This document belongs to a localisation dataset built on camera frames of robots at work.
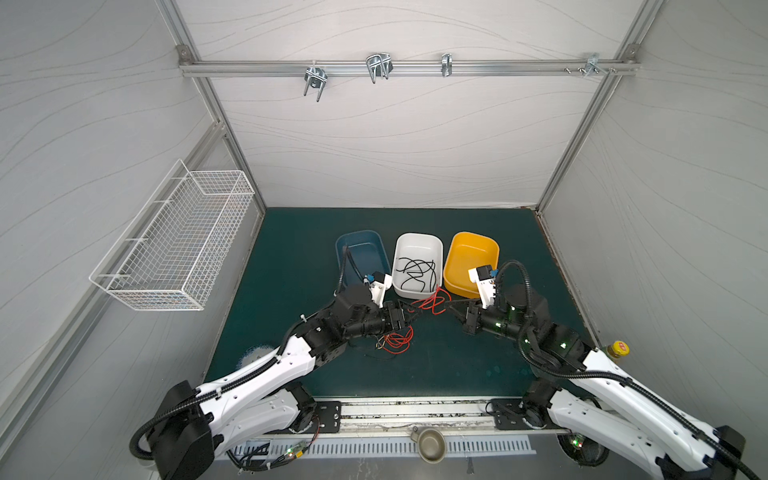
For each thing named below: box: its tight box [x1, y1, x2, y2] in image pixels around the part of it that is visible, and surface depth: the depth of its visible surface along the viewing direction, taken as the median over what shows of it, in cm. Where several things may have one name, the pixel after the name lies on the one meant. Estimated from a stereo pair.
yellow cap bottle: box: [607, 340, 631, 359], surface depth 69 cm
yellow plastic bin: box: [443, 232, 500, 299], surface depth 107 cm
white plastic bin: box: [392, 233, 443, 299], surface depth 104 cm
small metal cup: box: [410, 426, 446, 465], surface depth 70 cm
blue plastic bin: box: [335, 230, 391, 286], surface depth 106 cm
